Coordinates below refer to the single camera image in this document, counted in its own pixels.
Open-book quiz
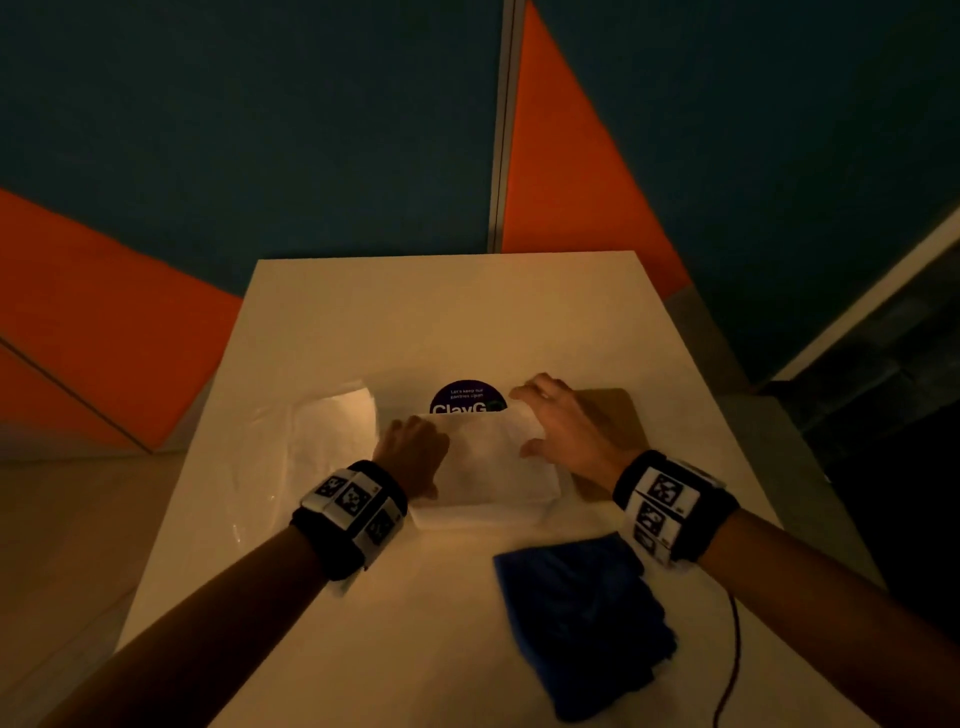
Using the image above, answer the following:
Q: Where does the person's right hand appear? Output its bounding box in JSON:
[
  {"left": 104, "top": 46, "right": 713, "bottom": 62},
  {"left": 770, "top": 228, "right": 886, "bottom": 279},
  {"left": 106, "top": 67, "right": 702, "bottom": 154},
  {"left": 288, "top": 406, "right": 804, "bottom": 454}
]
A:
[{"left": 509, "top": 372, "right": 648, "bottom": 493}]

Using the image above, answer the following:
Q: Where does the person's left hand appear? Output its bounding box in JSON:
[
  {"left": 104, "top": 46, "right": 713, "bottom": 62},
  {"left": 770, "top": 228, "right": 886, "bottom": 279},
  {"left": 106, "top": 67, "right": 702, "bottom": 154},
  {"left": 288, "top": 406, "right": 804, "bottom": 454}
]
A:
[{"left": 372, "top": 416, "right": 451, "bottom": 502}]

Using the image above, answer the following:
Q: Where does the brown wooden lid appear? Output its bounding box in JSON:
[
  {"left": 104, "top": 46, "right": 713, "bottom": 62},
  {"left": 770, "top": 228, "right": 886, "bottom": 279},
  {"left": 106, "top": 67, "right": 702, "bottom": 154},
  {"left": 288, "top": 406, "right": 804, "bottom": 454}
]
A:
[{"left": 569, "top": 387, "right": 652, "bottom": 505}]

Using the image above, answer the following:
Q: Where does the white tissues stack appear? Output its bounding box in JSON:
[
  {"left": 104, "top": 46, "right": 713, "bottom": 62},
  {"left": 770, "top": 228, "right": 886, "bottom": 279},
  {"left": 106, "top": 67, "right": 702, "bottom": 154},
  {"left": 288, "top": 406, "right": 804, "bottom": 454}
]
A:
[{"left": 408, "top": 408, "right": 565, "bottom": 519}]

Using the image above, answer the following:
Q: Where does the clear plastic tissue wrapper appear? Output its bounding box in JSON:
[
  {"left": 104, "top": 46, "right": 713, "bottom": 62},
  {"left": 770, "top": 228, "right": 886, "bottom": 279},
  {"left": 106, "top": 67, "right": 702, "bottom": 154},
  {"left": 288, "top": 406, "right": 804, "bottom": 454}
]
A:
[{"left": 230, "top": 380, "right": 382, "bottom": 543}]

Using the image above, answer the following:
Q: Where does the white plastic box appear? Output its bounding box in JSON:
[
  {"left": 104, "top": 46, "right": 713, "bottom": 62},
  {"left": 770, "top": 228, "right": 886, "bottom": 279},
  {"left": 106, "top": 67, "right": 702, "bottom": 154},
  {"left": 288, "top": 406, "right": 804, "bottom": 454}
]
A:
[{"left": 408, "top": 479, "right": 580, "bottom": 532}]

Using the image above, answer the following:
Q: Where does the blue cleaning cloth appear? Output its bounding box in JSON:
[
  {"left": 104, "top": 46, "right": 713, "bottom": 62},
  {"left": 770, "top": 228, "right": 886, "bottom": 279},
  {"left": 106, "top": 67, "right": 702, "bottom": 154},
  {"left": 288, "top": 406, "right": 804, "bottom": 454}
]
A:
[{"left": 492, "top": 532, "right": 680, "bottom": 725}]

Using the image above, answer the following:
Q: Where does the person's right forearm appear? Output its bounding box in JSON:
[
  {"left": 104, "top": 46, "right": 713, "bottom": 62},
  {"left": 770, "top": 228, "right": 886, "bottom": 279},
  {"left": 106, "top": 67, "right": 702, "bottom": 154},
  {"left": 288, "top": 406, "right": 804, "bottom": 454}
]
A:
[{"left": 697, "top": 509, "right": 960, "bottom": 728}]

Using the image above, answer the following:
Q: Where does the person's left forearm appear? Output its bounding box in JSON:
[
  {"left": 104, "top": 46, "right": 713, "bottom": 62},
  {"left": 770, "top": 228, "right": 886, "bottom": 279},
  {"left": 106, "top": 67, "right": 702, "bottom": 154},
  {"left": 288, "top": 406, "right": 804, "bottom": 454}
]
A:
[{"left": 37, "top": 524, "right": 328, "bottom": 728}]

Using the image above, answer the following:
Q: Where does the round dark sticker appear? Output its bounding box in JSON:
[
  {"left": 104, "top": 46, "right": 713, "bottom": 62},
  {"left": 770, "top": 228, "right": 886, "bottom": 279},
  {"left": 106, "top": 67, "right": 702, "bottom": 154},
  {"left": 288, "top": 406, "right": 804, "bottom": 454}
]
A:
[{"left": 428, "top": 379, "right": 511, "bottom": 417}]

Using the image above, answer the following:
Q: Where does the black right wristband with markers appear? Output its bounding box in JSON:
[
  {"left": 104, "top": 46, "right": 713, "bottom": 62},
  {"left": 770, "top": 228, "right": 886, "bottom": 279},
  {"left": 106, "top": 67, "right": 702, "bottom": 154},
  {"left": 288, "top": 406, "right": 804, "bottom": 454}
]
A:
[{"left": 612, "top": 449, "right": 742, "bottom": 568}]

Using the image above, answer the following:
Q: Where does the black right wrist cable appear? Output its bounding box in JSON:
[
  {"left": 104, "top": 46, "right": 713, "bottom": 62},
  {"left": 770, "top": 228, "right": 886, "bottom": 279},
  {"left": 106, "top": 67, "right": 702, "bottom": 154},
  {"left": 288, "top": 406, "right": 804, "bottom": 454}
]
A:
[{"left": 712, "top": 590, "right": 743, "bottom": 728}]

